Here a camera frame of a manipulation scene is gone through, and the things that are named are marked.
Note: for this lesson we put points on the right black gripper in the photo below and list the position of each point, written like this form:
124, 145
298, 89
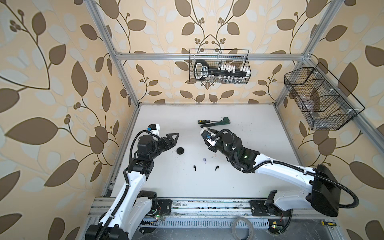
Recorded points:
222, 136

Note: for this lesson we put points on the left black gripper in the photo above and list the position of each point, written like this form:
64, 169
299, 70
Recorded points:
171, 143

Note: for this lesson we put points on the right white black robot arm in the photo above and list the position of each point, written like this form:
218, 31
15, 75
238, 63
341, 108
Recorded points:
317, 188

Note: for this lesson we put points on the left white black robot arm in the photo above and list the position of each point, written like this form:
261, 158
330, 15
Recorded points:
132, 203

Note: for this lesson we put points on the black round earbud case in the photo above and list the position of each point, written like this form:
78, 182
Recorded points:
180, 151

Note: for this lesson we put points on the black tool set in basket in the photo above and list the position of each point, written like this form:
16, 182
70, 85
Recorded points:
203, 71

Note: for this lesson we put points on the small yellow black screwdriver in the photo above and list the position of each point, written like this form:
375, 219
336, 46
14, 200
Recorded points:
332, 224

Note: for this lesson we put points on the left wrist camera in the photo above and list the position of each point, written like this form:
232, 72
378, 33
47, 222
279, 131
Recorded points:
154, 129

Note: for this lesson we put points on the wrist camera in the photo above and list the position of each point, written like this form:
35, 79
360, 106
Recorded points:
154, 129
207, 134

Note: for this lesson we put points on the green handled tool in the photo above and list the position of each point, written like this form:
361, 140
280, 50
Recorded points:
224, 121

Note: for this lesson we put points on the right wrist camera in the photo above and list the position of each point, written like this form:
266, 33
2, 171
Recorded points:
207, 134

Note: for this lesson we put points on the back wire basket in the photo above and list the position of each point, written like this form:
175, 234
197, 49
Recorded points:
237, 57

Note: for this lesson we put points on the side wire basket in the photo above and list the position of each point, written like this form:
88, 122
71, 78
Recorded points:
325, 101

